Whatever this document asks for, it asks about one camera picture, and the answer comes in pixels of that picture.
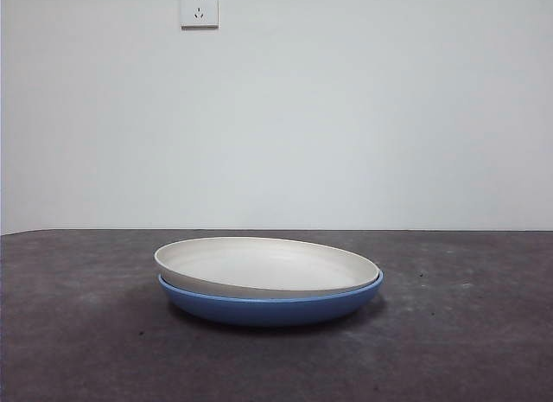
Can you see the white round plate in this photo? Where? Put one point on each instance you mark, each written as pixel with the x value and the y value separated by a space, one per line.
pixel 268 263

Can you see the blue round plate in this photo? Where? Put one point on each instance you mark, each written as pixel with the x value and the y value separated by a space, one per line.
pixel 268 311

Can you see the white wall socket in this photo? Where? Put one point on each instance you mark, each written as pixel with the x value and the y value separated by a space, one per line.
pixel 199 8

